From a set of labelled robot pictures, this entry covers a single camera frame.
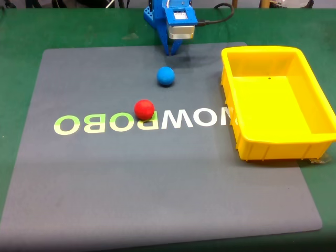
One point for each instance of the grey mat with lettering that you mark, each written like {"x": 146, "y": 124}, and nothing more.
{"x": 131, "y": 178}

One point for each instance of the wooden furniture leg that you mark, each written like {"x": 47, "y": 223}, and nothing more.
{"x": 264, "y": 3}
{"x": 235, "y": 3}

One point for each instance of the clear tape piece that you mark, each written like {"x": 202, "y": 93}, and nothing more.
{"x": 320, "y": 159}

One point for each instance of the silver camera in blue mount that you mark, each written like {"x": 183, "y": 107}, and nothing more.
{"x": 181, "y": 26}

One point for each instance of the red ball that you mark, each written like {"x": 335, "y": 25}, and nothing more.
{"x": 144, "y": 109}

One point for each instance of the blue ball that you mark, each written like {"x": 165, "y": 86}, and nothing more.
{"x": 166, "y": 76}

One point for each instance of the yellow plastic bin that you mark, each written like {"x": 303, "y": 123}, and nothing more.
{"x": 273, "y": 105}

